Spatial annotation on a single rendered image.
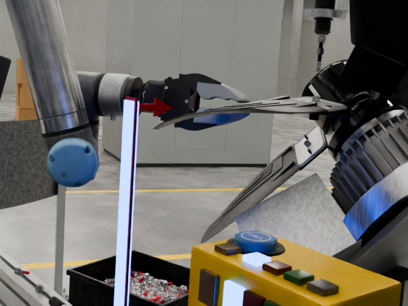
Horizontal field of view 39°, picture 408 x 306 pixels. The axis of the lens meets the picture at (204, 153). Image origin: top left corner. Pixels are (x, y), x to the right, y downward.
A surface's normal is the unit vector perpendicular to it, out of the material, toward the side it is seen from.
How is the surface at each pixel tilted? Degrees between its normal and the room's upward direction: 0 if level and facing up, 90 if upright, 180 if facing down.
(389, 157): 67
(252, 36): 90
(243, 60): 90
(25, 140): 90
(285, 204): 55
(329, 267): 0
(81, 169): 90
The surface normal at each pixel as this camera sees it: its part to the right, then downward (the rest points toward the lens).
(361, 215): -0.83, 0.12
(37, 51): -0.04, 0.20
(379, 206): -0.72, -0.05
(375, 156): -0.58, -0.28
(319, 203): -0.18, -0.47
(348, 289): 0.07, -0.99
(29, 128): 0.91, 0.12
